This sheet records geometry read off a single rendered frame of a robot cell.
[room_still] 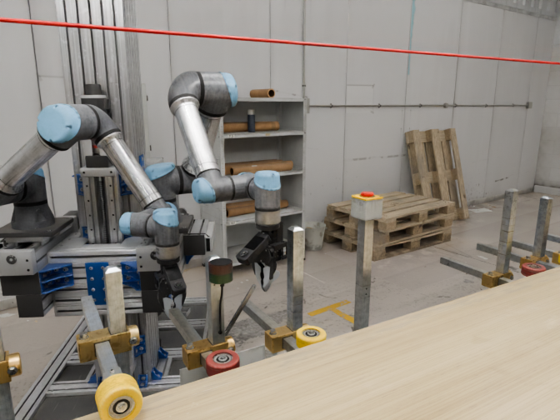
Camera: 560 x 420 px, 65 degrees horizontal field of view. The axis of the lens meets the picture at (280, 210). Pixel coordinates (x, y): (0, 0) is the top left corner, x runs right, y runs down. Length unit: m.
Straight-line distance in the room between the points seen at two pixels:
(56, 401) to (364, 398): 1.64
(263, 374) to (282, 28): 3.86
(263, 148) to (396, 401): 3.61
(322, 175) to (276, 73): 1.22
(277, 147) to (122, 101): 2.74
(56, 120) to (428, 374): 1.25
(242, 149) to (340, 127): 1.28
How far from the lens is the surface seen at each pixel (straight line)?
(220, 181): 1.30
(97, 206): 1.94
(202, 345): 1.25
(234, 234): 4.38
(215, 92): 1.53
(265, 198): 1.26
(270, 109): 4.42
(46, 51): 3.74
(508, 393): 1.12
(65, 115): 1.51
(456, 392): 1.08
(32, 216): 1.90
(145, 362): 2.26
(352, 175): 5.23
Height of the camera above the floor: 1.50
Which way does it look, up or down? 13 degrees down
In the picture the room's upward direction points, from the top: straight up
